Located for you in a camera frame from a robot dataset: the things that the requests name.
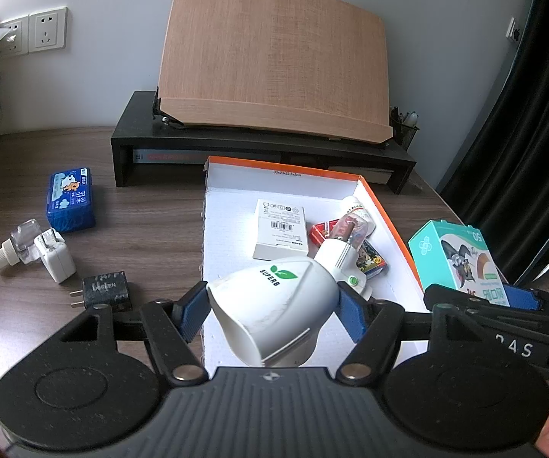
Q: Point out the white wall switch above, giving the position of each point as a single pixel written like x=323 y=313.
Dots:
x=513 y=29

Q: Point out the black mesh pen holder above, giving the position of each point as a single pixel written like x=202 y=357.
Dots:
x=405 y=129

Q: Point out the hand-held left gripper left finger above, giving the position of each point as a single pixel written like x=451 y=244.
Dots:
x=191 y=314

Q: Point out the white barcode box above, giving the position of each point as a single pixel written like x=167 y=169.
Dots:
x=281 y=231

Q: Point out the black charger plug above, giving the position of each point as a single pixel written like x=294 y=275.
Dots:
x=105 y=291

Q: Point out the white wall socket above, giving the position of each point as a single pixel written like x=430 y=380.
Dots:
x=13 y=36
x=48 y=29

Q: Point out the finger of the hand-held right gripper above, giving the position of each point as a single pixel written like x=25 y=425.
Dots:
x=522 y=298
x=494 y=316

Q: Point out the white charger plug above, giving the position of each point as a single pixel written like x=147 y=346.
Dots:
x=57 y=260

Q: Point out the teal bandage box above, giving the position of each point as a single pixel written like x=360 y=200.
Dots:
x=460 y=257

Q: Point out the red playing card box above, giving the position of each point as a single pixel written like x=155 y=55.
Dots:
x=372 y=257

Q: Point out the white dome plug-in heater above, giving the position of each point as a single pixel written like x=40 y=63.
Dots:
x=269 y=310

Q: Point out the wooden tilted board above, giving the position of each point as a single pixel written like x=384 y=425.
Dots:
x=274 y=52

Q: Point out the black desk riser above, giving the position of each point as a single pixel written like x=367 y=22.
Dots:
x=131 y=124

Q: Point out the clear bottle white cap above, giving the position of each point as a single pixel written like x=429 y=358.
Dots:
x=14 y=245

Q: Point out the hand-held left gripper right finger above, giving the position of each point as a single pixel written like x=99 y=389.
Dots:
x=353 y=316

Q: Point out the orange cardboard box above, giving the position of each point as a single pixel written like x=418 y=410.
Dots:
x=236 y=210

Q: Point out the white book red print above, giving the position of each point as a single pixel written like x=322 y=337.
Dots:
x=169 y=157

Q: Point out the blue tissue pack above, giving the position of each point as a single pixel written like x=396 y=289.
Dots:
x=71 y=200

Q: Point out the black curtain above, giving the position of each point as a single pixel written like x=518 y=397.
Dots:
x=518 y=129

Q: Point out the white pill bottle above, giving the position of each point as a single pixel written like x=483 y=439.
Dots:
x=358 y=207

